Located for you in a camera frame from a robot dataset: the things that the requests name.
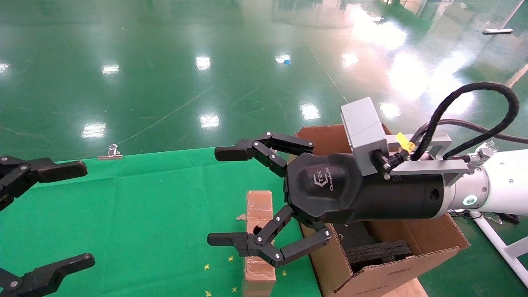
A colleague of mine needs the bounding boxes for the yellow cable tag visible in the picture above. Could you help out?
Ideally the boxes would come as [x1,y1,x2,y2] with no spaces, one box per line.
[396,132,416,152]

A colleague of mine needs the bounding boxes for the white metal frame tube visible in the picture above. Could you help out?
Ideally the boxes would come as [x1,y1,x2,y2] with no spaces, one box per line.
[470,211,528,287]

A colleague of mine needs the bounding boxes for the green cloth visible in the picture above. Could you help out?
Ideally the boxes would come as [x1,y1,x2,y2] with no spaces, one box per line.
[0,146,322,297]

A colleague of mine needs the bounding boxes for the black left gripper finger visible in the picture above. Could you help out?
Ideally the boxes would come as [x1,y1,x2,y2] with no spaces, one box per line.
[0,253,95,297]
[0,156,88,211]

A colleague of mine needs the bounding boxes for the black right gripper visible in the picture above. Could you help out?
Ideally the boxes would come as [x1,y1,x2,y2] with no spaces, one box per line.
[207,132,450,269]

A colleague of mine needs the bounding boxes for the large open cardboard carton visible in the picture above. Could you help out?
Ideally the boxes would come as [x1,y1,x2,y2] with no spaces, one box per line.
[295,124,471,297]

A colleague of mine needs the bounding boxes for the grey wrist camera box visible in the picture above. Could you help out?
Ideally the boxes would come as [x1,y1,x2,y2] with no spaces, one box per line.
[341,97,390,177]

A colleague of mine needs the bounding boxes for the thick black braided cable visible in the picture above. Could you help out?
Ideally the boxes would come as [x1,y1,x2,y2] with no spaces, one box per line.
[410,82,520,161]

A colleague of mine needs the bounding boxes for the brown wooden block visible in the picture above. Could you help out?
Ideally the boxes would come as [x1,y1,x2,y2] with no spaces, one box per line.
[245,190,276,297]

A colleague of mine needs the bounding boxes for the black foam block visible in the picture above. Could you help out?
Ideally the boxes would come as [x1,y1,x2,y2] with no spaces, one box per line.
[344,240,413,273]

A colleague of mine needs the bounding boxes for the grey metal camera bracket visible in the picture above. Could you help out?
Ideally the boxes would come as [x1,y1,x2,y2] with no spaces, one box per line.
[386,133,473,186]

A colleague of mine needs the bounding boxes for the thin dark cable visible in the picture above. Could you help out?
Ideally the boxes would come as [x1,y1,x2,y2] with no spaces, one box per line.
[412,119,528,145]

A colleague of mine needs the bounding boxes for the silver binder clip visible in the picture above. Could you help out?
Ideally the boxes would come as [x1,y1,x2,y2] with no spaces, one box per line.
[97,144,123,160]

